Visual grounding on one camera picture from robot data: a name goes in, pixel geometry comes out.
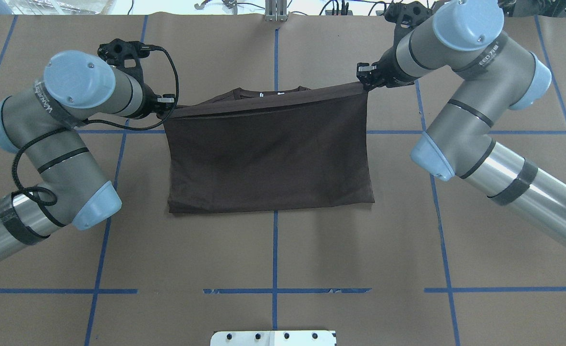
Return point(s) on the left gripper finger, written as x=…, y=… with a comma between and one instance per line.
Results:
x=169, y=100
x=165, y=114

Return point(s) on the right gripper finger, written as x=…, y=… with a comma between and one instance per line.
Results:
x=367, y=84
x=365, y=70

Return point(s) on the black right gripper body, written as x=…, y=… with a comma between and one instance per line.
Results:
x=387, y=73

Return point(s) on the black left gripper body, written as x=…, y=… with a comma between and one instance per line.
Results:
x=150, y=102

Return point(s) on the dark brown t-shirt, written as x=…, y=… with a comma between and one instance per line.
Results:
x=246, y=151

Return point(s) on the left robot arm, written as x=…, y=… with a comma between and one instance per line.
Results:
x=58, y=181

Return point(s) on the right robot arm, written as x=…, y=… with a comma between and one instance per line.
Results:
x=498, y=75

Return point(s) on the aluminium frame post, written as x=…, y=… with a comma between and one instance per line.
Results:
x=276, y=11

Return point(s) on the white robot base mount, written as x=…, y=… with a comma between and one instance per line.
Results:
x=274, y=338

